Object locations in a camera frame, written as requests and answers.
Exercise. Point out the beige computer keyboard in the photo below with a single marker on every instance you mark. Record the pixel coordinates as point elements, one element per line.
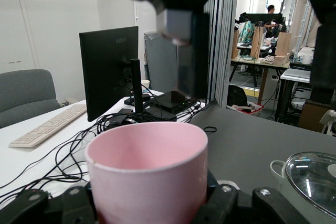
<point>52,124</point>

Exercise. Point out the small black hub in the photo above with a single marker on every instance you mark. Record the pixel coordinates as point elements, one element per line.
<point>122,112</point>

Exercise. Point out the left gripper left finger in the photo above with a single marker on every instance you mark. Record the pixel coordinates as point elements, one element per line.
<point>39,208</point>

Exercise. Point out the white paper cup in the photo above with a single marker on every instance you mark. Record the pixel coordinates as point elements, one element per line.
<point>145,84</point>

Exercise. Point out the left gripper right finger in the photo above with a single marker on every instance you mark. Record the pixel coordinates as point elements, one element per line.
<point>262,208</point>

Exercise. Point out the blue-grey board panel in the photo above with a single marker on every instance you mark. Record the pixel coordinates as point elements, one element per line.
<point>162,64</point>

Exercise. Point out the grey upholstered chair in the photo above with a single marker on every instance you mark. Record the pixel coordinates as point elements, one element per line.
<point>23,93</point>

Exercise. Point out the wooden top work table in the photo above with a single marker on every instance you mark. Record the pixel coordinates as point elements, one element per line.
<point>252,61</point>

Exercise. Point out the red plastic basket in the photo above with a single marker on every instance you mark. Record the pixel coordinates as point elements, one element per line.
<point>252,110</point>

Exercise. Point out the black mini computer box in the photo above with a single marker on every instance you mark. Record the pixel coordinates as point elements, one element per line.
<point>170,100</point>

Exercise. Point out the black backpack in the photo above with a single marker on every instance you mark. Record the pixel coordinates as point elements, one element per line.
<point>236,95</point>

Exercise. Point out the white folding chair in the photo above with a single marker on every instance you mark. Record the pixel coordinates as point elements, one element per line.
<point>329,120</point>

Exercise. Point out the person with glasses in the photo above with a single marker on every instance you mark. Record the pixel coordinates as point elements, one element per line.
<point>271,11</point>

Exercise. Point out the low wooden block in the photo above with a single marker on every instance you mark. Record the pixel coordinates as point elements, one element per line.
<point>281,60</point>

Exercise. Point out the glass lid with beige knob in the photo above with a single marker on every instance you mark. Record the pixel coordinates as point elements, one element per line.
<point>315,176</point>

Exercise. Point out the brown cabinet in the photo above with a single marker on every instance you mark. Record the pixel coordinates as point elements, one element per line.
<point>312,116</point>

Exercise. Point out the white side table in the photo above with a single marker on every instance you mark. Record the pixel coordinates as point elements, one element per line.
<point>294,74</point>

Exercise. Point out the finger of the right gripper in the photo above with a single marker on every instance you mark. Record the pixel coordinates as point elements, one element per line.
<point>325,51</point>
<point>199,51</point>

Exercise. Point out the white mug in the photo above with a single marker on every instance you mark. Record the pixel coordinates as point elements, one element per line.
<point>305,59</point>

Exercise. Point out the dark grey table mat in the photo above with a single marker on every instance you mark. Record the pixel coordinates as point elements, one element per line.
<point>249,142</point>

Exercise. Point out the pink cup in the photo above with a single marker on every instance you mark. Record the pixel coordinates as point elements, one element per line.
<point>147,182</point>

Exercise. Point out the black computer monitor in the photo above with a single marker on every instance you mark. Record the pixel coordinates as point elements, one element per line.
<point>105,72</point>

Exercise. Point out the flat black device box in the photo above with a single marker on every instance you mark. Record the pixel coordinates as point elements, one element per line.
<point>162,115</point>

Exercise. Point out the tall wooden block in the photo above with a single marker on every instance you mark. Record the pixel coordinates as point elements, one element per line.
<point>283,44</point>
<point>256,43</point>

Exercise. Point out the grey ribbed partition screen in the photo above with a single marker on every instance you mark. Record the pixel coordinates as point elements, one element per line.
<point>223,51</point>

